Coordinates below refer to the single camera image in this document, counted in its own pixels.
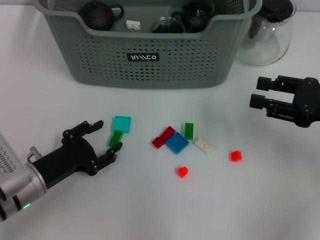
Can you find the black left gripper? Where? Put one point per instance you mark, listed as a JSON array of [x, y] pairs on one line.
[[70, 160]]

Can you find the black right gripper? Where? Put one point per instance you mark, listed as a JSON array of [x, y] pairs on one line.
[[308, 102]]

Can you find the green rectangular brick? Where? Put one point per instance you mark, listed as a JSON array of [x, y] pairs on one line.
[[115, 140], [189, 131]]

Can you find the teal square plate brick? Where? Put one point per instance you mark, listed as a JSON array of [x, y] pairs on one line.
[[121, 124]]

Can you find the dark red long brick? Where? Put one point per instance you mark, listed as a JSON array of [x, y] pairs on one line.
[[163, 137]]

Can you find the blue square plate brick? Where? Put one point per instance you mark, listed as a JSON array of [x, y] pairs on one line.
[[177, 143]]

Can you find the small orange-red brick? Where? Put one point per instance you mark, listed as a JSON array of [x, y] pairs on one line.
[[235, 156], [183, 172]]

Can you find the glass teacup black holder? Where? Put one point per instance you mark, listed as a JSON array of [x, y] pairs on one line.
[[166, 25], [197, 16]]

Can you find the white brick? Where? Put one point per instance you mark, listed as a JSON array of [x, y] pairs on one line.
[[203, 146], [133, 25]]

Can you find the grey-green perforated storage bin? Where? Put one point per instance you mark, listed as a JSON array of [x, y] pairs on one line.
[[175, 67]]

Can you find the glass carafe black lid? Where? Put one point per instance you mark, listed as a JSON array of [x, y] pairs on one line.
[[270, 42]]

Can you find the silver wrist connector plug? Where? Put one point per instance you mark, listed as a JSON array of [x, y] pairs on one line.
[[34, 153]]

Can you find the black clay teapot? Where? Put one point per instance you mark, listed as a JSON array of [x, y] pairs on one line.
[[96, 16]]

